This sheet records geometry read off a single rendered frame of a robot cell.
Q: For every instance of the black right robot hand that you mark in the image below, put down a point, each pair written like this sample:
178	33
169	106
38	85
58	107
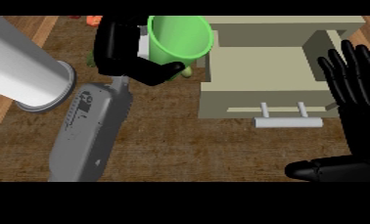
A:
354	126

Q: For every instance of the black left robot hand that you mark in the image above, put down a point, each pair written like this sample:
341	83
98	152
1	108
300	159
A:
118	55

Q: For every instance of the green cup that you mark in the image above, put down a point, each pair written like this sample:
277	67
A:
181	38

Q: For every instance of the beige drawer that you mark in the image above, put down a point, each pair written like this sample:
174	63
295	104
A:
260	68

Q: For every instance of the dark green vegetable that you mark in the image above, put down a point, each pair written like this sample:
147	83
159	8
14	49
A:
91	59

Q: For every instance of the orange vegetable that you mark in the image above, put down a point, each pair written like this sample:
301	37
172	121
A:
94	20

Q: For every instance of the small red item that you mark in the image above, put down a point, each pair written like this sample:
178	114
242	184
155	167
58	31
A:
75	16

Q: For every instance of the pale green vegetable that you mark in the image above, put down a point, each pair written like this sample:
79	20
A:
187	72

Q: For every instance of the large grey white cylinder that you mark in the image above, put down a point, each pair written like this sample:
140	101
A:
29	71

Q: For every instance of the beige cabinet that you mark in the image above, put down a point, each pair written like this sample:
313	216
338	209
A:
289	23

